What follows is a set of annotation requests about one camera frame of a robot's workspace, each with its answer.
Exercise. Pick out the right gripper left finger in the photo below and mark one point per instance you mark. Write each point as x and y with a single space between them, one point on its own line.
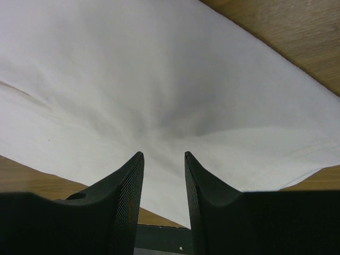
101 219

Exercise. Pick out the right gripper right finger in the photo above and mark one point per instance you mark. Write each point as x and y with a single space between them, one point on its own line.
225 220

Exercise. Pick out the white t shirt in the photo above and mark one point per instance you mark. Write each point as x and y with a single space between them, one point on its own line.
87 84

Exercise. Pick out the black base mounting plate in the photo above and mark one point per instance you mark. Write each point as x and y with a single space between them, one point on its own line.
164 239

